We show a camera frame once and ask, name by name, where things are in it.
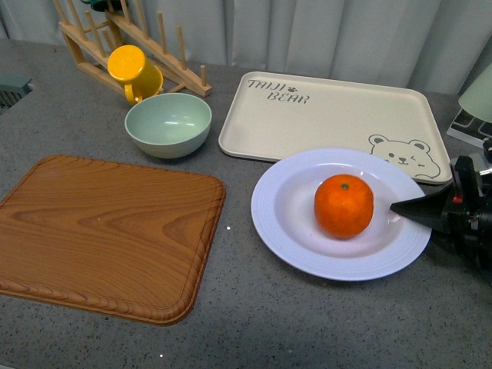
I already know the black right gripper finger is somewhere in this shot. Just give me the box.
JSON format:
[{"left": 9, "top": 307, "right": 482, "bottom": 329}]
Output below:
[{"left": 390, "top": 184, "right": 453, "bottom": 233}]

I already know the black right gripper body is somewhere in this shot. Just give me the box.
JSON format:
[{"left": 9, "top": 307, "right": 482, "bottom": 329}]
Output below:
[{"left": 446, "top": 138, "right": 491, "bottom": 283}]

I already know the orange fruit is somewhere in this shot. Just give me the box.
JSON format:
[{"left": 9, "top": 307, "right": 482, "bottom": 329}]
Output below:
[{"left": 314, "top": 174, "right": 374, "bottom": 239}]

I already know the white ribbed plate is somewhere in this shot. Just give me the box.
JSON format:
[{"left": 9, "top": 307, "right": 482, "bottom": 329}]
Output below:
[{"left": 251, "top": 148, "right": 431, "bottom": 281}]

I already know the green plastic cup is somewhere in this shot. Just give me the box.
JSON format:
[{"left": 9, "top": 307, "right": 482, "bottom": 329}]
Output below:
[{"left": 458, "top": 65, "right": 492, "bottom": 122}]

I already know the grey curtain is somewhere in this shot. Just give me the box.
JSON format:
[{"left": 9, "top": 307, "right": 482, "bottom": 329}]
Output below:
[{"left": 0, "top": 0, "right": 492, "bottom": 95}]

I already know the beige bear tray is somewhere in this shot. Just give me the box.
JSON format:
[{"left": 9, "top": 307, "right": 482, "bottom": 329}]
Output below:
[{"left": 218, "top": 71, "right": 452, "bottom": 185}]

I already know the light green bowl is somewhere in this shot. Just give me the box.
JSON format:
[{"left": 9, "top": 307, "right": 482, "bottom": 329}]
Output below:
[{"left": 125, "top": 93, "right": 212, "bottom": 159}]

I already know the wooden cutting board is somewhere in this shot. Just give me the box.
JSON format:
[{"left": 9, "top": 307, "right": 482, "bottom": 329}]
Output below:
[{"left": 1, "top": 155, "right": 226, "bottom": 325}]

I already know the yellow mug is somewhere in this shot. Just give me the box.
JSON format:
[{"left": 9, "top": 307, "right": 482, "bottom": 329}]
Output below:
[{"left": 107, "top": 45, "right": 164, "bottom": 105}]

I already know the wooden dish rack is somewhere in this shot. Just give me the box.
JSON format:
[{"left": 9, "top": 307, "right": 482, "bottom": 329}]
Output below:
[{"left": 53, "top": 1, "right": 212, "bottom": 97}]

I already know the dark green bowl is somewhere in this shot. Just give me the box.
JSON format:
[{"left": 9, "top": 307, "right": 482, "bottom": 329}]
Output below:
[{"left": 81, "top": 0, "right": 119, "bottom": 12}]

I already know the grey green basket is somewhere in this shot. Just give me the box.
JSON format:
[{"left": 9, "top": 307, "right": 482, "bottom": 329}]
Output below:
[{"left": 0, "top": 73, "right": 32, "bottom": 114}]

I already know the white wire cup rack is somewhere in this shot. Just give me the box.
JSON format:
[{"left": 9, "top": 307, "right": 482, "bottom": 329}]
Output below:
[{"left": 447, "top": 109, "right": 491, "bottom": 148}]

